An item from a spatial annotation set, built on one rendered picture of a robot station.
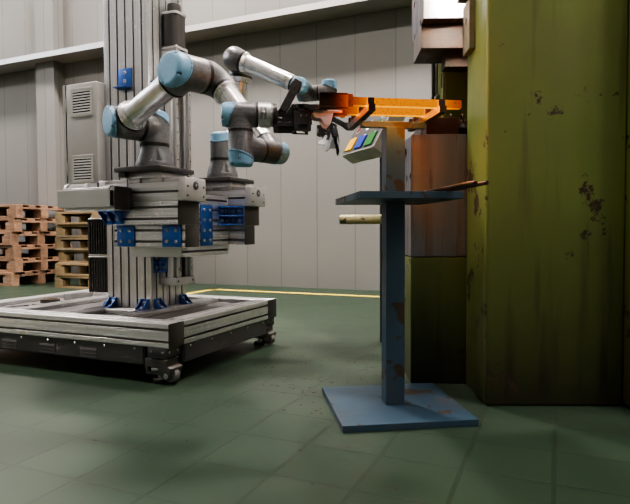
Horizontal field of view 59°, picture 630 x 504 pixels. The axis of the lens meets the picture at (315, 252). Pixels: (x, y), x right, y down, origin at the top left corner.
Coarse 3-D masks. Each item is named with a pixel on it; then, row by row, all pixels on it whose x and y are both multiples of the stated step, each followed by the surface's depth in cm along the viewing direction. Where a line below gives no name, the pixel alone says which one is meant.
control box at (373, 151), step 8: (368, 120) 286; (376, 120) 276; (384, 120) 268; (392, 120) 267; (400, 120) 268; (352, 136) 294; (376, 136) 266; (376, 144) 264; (344, 152) 292; (352, 152) 282; (360, 152) 277; (368, 152) 272; (376, 152) 267; (352, 160) 292; (360, 160) 287
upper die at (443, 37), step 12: (432, 24) 217; (444, 24) 217; (456, 24) 217; (420, 36) 219; (432, 36) 217; (444, 36) 217; (456, 36) 217; (420, 48) 219; (432, 48) 217; (444, 48) 217; (456, 48) 217; (420, 60) 233; (432, 60) 233
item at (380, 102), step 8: (320, 96) 160; (328, 96) 160; (336, 96) 160; (344, 96) 161; (352, 96) 159; (320, 104) 160; (328, 104) 160; (336, 104) 160; (344, 104) 161; (352, 104) 159; (360, 104) 161; (376, 104) 161; (384, 104) 162; (392, 104) 162; (400, 104) 162; (408, 104) 163; (416, 104) 163; (424, 104) 163; (432, 104) 164; (448, 104) 165; (456, 104) 165
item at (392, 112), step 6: (354, 108) 173; (378, 108) 174; (384, 108) 174; (390, 108) 174; (396, 108) 175; (402, 108) 175; (408, 108) 175; (336, 114) 172; (342, 114) 172; (348, 114) 174; (354, 114) 174; (372, 114) 174; (378, 114) 174; (384, 114) 174; (390, 114) 174; (396, 114) 175; (402, 114) 175; (408, 114) 175; (414, 114) 175; (420, 114) 176
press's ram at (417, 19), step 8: (416, 0) 228; (424, 0) 212; (432, 0) 212; (440, 0) 211; (448, 0) 211; (456, 0) 211; (416, 8) 229; (424, 8) 212; (432, 8) 212; (440, 8) 212; (448, 8) 212; (456, 8) 211; (416, 16) 229; (424, 16) 212; (432, 16) 212; (440, 16) 212; (448, 16) 212; (456, 16) 212; (416, 24) 229; (416, 32) 229
